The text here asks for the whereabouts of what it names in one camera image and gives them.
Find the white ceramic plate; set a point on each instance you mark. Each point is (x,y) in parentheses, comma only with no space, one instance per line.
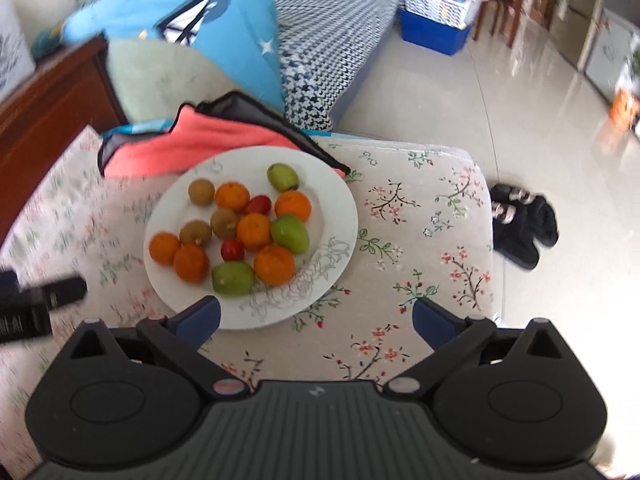
(332,228)

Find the blue plastic storage box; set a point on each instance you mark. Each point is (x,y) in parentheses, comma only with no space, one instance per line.
(432,35)

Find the brown wooden cabinet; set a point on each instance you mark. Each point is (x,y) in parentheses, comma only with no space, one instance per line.
(68,91)

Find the small brown kiwi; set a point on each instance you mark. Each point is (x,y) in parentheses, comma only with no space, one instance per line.
(223,223)

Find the blue cartoon pillow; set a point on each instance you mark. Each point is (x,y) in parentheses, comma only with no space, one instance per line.
(240,36)

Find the pale green cushion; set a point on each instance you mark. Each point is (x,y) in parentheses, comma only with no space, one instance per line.
(152,78)

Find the pink grey towel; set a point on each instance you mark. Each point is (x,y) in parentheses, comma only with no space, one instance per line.
(199,132)

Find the silver refrigerator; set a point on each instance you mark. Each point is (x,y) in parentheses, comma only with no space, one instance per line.
(598,37)

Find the orange tangerine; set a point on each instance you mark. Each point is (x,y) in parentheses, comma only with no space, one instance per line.
(232,195)
(254,231)
(295,203)
(191,263)
(274,265)

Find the black slippers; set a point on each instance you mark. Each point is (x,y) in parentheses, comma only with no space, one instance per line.
(520,219)

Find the green apple fruit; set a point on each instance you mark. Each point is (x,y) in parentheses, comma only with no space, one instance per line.
(290,232)

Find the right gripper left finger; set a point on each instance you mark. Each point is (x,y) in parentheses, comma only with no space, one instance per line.
(175,342)

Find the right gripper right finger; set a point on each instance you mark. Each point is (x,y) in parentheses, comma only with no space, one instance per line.
(455,342)

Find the small red tomato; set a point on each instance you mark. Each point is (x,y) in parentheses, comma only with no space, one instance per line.
(232,250)

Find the white plastic basket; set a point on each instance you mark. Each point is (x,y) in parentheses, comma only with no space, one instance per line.
(458,14)

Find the green fruit front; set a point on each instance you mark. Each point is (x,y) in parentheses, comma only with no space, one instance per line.
(233,278)

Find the white milk carton box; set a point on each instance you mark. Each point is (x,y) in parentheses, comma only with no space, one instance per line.
(16,62)

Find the houndstooth sofa cover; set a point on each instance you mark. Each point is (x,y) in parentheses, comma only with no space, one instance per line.
(325,48)

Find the green fruit large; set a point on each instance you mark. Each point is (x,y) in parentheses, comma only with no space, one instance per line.
(283,177)

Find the floral tablecloth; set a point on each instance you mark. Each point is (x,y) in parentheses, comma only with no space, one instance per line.
(424,232)

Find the brown kiwi fruit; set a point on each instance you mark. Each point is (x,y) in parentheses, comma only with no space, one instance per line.
(201,192)

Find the orange smiley pot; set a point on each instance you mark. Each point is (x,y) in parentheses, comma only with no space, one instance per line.
(624,108)

